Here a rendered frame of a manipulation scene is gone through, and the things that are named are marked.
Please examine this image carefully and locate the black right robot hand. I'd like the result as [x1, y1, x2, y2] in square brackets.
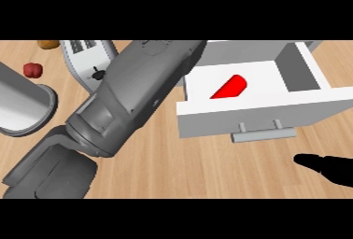
[293, 153, 353, 189]

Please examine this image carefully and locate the white drawer front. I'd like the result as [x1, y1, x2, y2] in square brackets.
[176, 86, 353, 140]

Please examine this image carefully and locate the red can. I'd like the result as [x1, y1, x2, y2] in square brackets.
[210, 74, 248, 100]

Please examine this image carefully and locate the white open drawer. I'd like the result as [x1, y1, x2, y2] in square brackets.
[183, 40, 334, 103]

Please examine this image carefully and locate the pale grey toaster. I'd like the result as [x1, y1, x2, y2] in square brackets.
[58, 39, 121, 94]

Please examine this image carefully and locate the grey round container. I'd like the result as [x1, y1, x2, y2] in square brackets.
[0, 61, 59, 137]

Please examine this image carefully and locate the red bell pepper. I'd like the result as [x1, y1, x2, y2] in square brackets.
[22, 63, 44, 79]

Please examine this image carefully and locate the orange-brown round food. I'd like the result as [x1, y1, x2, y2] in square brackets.
[37, 39, 62, 50]

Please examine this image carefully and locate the grey drawer handle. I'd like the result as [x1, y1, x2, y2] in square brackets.
[230, 119, 298, 144]

